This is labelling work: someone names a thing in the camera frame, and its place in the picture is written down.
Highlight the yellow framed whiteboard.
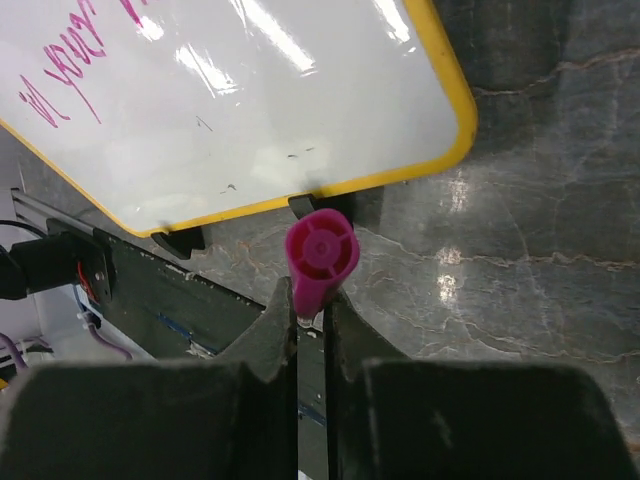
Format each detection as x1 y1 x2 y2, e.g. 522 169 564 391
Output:
1 1 478 238

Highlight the magenta marker cap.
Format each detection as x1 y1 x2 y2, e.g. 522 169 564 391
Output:
285 208 360 319

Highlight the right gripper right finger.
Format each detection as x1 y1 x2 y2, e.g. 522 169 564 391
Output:
324 295 630 479

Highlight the white marker pen body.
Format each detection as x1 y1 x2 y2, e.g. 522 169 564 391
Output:
297 312 323 338

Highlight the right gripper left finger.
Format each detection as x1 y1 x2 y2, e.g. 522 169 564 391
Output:
1 277 298 479

